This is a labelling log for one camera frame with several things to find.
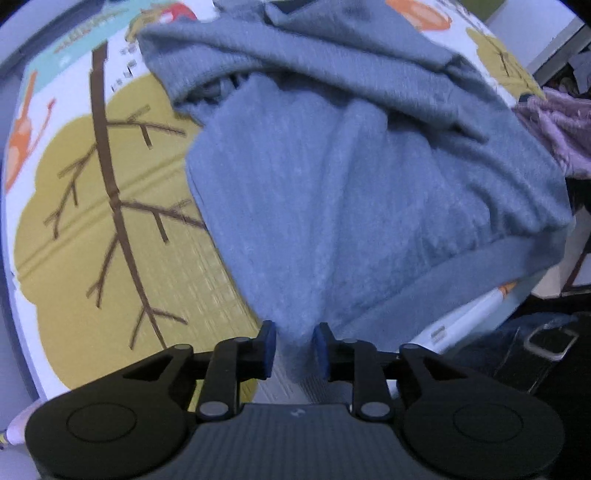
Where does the printed foam play mat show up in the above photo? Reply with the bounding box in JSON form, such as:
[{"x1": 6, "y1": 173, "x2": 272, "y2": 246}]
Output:
[{"x1": 0, "y1": 0, "x2": 548, "y2": 404}]

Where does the grey sweatshirt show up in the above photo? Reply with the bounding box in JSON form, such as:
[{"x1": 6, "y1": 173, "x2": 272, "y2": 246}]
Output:
[{"x1": 137, "y1": 0, "x2": 574, "y2": 386}]

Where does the grey strap buckle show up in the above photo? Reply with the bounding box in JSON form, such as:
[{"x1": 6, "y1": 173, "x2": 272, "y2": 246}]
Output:
[{"x1": 524, "y1": 322, "x2": 579, "y2": 361}]

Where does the brown wooden leg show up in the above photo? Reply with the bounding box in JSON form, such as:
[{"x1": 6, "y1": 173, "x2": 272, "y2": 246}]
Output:
[{"x1": 561, "y1": 240, "x2": 591, "y2": 297}]

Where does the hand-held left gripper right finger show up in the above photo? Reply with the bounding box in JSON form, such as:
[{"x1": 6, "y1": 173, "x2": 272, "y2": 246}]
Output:
[{"x1": 311, "y1": 322, "x2": 468, "y2": 422}]

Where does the purple striped garment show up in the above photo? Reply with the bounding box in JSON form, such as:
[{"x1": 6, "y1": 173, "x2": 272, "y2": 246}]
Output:
[{"x1": 512, "y1": 87, "x2": 591, "y2": 180}]

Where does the green chair back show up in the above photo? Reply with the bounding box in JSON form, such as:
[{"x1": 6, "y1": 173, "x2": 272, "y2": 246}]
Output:
[{"x1": 462, "y1": 0, "x2": 504, "y2": 20}]

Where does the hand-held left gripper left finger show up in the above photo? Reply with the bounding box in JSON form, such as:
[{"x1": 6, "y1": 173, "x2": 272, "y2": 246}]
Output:
[{"x1": 121, "y1": 320, "x2": 278, "y2": 422}]

